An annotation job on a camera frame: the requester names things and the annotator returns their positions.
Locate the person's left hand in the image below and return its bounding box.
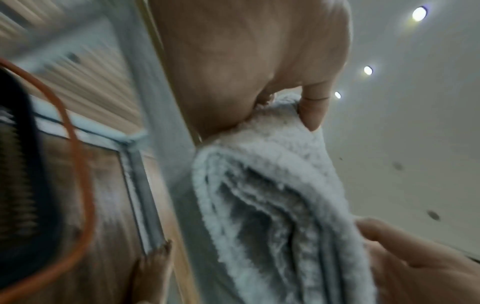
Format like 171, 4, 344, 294
149, 0, 354, 137

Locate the person's bare foot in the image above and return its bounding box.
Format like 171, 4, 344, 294
130, 239, 174, 304

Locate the person's right hand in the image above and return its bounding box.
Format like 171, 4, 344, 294
353, 218, 480, 304

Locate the grey terry towel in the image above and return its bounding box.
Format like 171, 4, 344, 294
190, 93, 378, 304

